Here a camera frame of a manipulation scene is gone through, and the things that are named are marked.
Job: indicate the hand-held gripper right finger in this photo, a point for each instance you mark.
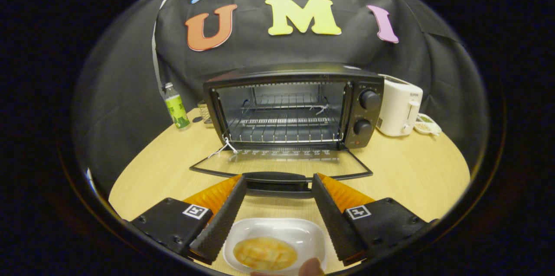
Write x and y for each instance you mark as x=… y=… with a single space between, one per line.
x=334 y=219

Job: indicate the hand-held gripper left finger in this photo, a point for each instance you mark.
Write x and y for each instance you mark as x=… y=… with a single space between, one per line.
x=223 y=219

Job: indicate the golden bread bun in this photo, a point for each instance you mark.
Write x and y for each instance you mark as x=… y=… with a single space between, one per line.
x=265 y=253

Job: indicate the black toaster oven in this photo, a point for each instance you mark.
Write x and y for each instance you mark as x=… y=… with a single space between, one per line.
x=368 y=115

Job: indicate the white toaster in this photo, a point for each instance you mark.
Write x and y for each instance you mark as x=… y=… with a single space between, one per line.
x=396 y=109

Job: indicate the white rectangular plate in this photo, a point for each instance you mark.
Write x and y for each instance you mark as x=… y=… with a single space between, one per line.
x=277 y=228

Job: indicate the small clear glass cup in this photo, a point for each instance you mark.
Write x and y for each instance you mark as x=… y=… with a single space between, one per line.
x=205 y=112

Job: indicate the green label plastic bottle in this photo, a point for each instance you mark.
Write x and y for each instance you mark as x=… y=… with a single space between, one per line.
x=177 y=109

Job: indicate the white divided snack dish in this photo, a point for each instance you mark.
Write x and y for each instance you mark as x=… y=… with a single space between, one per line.
x=427 y=126

